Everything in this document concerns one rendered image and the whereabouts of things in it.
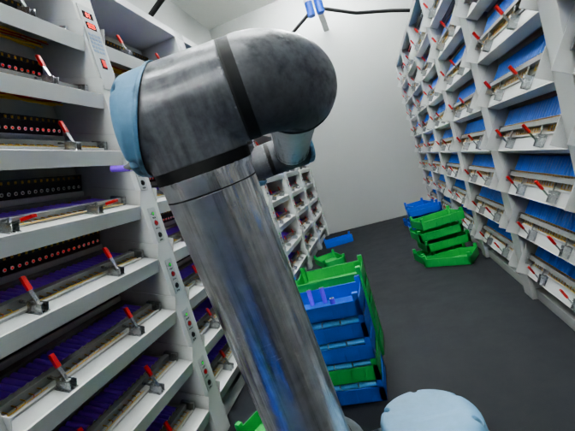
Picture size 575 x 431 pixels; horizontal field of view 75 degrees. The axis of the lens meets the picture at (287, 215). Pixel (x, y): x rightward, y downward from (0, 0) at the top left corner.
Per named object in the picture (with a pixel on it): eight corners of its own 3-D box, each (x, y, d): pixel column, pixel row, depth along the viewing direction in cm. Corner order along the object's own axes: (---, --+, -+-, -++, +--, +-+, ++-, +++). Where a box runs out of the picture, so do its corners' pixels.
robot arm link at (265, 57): (329, -27, 37) (304, 127, 105) (211, 15, 37) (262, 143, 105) (368, 83, 37) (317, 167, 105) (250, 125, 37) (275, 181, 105)
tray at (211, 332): (253, 298, 198) (254, 273, 195) (204, 358, 139) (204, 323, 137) (217, 293, 202) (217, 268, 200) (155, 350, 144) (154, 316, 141)
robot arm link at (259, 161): (275, 182, 97) (259, 136, 94) (234, 197, 97) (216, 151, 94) (274, 177, 106) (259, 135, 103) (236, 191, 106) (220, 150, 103)
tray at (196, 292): (243, 264, 196) (243, 239, 194) (188, 311, 138) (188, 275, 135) (207, 260, 200) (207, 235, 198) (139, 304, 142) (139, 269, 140)
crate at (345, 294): (364, 293, 146) (358, 274, 145) (363, 315, 127) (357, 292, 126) (292, 307, 154) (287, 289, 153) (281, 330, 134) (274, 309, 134)
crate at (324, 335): (370, 312, 147) (364, 293, 146) (369, 336, 127) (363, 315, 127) (298, 326, 155) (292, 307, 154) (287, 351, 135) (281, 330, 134)
